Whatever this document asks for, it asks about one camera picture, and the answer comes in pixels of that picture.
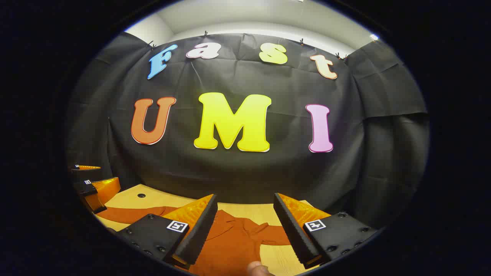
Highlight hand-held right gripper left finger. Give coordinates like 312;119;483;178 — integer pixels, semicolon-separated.
109;194;218;269

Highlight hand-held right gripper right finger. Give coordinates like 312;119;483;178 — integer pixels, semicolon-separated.
273;193;380;269

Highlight rust orange knit garment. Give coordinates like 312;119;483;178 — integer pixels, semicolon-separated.
96;206;292;276

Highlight black backdrop cloth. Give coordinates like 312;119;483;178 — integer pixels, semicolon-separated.
65;32;430;230

